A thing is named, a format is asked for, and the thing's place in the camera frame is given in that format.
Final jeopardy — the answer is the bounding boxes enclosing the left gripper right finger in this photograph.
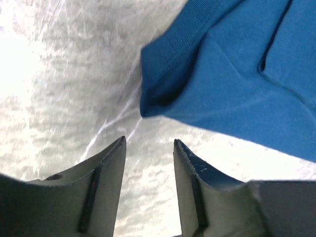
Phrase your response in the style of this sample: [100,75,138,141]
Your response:
[173,140,316,237]

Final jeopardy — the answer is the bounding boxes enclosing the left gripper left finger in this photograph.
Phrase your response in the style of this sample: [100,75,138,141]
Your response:
[0,137,126,237]

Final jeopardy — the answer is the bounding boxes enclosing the dark blue t shirt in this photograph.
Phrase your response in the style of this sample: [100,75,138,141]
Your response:
[140,0,316,161]

